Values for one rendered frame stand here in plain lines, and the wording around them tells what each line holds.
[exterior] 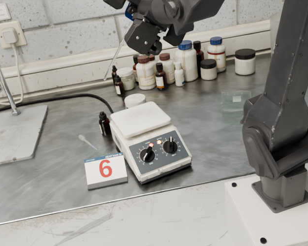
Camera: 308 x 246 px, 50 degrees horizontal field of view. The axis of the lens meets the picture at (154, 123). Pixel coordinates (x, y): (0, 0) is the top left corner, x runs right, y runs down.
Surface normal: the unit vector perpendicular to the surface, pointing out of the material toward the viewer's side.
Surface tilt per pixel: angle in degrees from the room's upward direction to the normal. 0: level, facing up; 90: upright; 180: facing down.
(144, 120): 0
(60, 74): 90
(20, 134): 0
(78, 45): 90
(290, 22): 90
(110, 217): 0
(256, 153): 65
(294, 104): 92
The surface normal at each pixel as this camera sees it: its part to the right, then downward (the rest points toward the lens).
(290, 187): 0.28, 0.46
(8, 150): -0.14, -0.85
